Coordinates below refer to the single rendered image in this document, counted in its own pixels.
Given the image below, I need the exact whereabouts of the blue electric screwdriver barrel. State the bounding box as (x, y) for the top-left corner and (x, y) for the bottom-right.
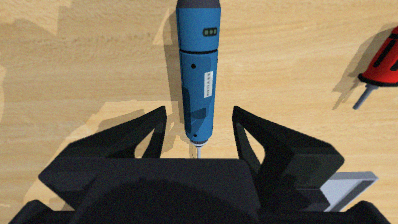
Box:
(176, 0), (221, 158)

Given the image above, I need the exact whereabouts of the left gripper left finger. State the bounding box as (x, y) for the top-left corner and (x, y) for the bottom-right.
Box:
(56, 106), (167, 158)

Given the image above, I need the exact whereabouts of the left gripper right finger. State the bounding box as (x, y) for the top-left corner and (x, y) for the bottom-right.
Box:
(232, 106), (345, 210)

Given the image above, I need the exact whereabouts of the red screwdriver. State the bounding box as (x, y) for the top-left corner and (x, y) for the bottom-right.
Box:
(355, 26), (398, 106)

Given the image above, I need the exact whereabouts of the grey rectangular tray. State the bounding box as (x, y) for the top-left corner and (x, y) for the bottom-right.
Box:
(320, 171), (379, 212)

